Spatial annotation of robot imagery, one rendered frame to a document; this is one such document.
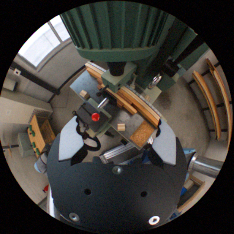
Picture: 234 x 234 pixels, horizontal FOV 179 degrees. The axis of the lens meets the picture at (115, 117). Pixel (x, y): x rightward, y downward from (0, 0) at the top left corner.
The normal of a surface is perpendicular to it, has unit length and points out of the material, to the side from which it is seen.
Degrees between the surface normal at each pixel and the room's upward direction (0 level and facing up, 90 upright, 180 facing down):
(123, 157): 0
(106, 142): 0
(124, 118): 0
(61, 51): 90
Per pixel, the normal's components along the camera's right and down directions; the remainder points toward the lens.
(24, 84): 0.66, 0.75
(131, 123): -0.03, -0.10
